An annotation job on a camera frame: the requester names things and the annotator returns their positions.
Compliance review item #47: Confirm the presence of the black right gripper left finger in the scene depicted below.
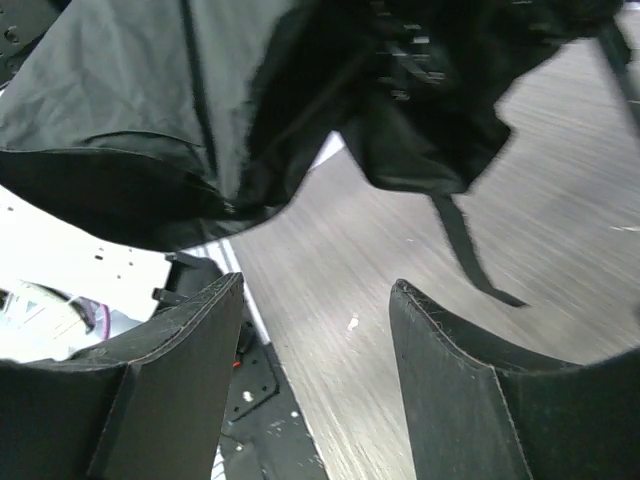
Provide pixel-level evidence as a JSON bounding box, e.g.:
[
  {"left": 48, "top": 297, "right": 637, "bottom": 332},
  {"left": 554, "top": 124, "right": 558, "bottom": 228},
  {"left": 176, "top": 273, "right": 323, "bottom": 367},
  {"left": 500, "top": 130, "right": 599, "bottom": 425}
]
[{"left": 1, "top": 273, "right": 244, "bottom": 480}]

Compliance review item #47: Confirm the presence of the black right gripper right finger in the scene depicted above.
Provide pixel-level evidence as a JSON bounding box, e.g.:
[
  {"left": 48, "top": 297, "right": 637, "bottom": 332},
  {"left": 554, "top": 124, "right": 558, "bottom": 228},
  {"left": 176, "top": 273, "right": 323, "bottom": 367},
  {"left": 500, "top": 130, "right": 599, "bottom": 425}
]
[{"left": 389, "top": 280, "right": 639, "bottom": 480}]

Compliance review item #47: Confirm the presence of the black folding umbrella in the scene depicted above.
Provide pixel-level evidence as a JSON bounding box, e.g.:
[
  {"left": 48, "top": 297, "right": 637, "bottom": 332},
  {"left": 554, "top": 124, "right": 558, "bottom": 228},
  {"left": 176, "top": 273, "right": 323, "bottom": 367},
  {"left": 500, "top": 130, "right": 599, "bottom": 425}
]
[{"left": 1, "top": 1, "right": 639, "bottom": 307}]

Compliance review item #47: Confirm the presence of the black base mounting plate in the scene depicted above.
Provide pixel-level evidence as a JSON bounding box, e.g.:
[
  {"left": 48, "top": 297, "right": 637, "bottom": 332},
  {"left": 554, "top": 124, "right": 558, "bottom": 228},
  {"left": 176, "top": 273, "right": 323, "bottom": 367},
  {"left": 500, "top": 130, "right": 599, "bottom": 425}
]
[{"left": 211, "top": 321, "right": 328, "bottom": 480}]

